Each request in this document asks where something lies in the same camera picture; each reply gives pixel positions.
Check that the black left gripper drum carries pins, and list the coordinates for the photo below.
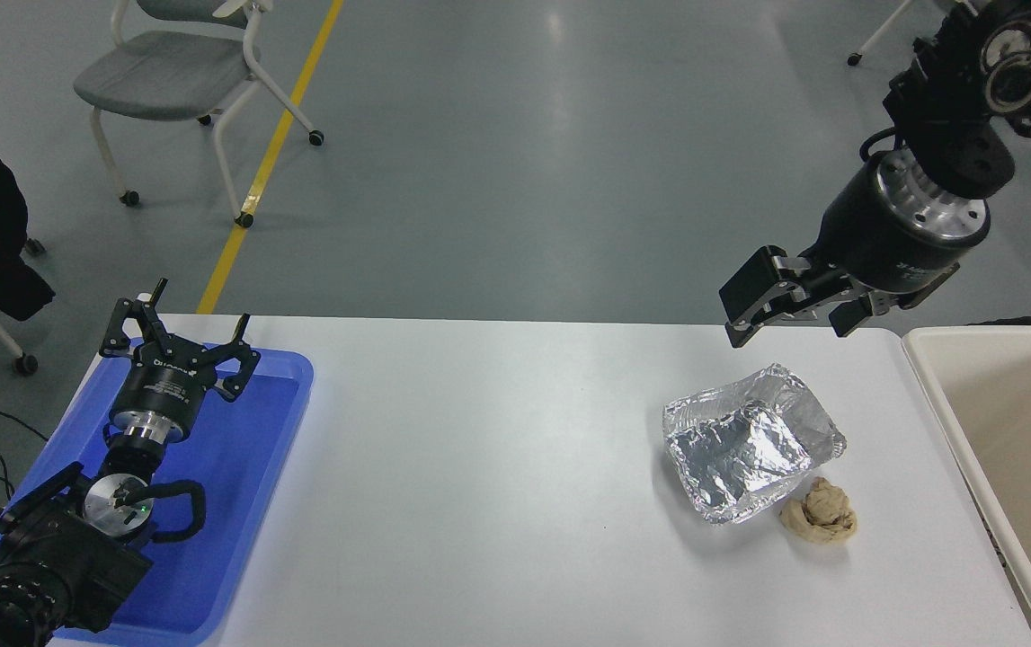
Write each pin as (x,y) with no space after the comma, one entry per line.
(163,388)

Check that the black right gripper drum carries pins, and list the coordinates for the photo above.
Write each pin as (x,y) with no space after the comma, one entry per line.
(866,243)

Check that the foil tray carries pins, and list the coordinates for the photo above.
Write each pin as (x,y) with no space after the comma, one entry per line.
(749,449)

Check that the blue plastic tray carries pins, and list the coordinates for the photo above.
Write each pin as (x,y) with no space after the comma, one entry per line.
(236,467)

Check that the white-framed wheeled chair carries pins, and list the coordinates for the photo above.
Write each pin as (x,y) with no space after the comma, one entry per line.
(879,34)

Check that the large pale bin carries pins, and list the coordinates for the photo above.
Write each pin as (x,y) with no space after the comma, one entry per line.
(1027,449)

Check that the grey chair with white frame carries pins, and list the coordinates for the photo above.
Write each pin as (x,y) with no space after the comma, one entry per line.
(164,76)

